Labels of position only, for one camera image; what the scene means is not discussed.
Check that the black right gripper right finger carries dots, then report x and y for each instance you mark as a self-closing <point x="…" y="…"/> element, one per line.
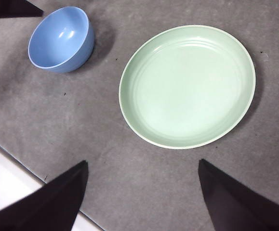
<point x="233" y="207"/>

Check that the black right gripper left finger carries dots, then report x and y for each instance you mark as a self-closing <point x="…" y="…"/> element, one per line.
<point x="50" y="204"/>

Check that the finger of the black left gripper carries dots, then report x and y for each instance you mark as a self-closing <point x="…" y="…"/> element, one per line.
<point x="16" y="9"/>

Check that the blue ribbed bowl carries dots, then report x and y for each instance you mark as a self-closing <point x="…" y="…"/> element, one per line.
<point x="57" y="43"/>

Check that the green round plate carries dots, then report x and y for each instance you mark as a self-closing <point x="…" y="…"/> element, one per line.
<point x="187" y="89"/>

